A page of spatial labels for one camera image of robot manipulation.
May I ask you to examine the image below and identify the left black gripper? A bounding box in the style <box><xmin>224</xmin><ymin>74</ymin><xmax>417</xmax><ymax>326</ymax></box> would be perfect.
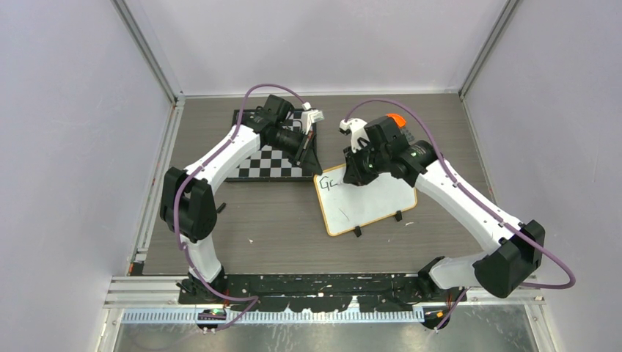
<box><xmin>268</xmin><ymin>127</ymin><xmax>323</xmax><ymax>176</ymax></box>

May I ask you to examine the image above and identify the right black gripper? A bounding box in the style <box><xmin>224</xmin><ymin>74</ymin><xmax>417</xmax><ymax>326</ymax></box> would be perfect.
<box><xmin>345</xmin><ymin>139</ymin><xmax>389</xmax><ymax>186</ymax></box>

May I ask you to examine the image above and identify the yellow framed whiteboard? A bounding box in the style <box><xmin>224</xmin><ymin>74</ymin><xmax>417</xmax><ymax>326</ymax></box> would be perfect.
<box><xmin>313</xmin><ymin>164</ymin><xmax>417</xmax><ymax>236</ymax></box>

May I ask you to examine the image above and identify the black white checkerboard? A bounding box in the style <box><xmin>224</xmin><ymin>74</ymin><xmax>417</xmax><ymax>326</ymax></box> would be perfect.
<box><xmin>226</xmin><ymin>108</ymin><xmax>318</xmax><ymax>183</ymax></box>

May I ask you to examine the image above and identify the black marker cap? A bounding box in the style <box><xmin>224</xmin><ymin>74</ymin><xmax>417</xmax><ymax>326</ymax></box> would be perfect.
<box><xmin>216</xmin><ymin>202</ymin><xmax>227</xmax><ymax>214</ymax></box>

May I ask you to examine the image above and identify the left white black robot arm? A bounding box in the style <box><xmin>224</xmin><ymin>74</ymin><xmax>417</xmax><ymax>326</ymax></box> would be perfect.
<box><xmin>159</xmin><ymin>95</ymin><xmax>324</xmax><ymax>304</ymax></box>

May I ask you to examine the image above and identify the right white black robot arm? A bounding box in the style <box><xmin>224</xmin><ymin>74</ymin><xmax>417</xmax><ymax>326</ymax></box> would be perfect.
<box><xmin>339</xmin><ymin>115</ymin><xmax>545</xmax><ymax>301</ymax></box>

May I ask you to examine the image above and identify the grey lego baseplate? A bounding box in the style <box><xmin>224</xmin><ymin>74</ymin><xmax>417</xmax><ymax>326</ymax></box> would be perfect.
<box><xmin>400</xmin><ymin>128</ymin><xmax>417</xmax><ymax>145</ymax></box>

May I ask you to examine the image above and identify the orange curved block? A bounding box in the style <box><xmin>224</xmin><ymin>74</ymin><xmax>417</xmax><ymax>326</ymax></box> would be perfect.
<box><xmin>386</xmin><ymin>113</ymin><xmax>406</xmax><ymax>128</ymax></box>

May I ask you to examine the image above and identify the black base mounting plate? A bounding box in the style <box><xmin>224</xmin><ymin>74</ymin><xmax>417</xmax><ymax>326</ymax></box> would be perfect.
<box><xmin>177</xmin><ymin>274</ymin><xmax>462</xmax><ymax>313</ymax></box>

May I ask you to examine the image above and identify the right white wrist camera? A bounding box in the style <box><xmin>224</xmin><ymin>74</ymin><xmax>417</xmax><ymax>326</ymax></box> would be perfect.
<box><xmin>339</xmin><ymin>118</ymin><xmax>370</xmax><ymax>153</ymax></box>

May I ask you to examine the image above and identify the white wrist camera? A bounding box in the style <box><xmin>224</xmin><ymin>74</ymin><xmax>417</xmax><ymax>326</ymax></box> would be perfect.
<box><xmin>339</xmin><ymin>118</ymin><xmax>370</xmax><ymax>153</ymax></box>
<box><xmin>301</xmin><ymin>108</ymin><xmax>325</xmax><ymax>134</ymax></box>

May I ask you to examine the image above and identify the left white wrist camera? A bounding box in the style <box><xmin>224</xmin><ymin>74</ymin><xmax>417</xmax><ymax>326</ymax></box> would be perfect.
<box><xmin>301</xmin><ymin>108</ymin><xmax>325</xmax><ymax>134</ymax></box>

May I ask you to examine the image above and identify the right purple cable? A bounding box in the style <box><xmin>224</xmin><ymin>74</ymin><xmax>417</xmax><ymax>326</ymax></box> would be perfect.
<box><xmin>343</xmin><ymin>99</ymin><xmax>577</xmax><ymax>333</ymax></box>

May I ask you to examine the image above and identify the purple cable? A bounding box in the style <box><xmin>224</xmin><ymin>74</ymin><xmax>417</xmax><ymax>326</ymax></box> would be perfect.
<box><xmin>343</xmin><ymin>99</ymin><xmax>577</xmax><ymax>333</ymax></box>
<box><xmin>172</xmin><ymin>83</ymin><xmax>312</xmax><ymax>333</ymax></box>

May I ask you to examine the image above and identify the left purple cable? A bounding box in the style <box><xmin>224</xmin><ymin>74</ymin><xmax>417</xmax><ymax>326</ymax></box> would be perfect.
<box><xmin>172</xmin><ymin>83</ymin><xmax>312</xmax><ymax>333</ymax></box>

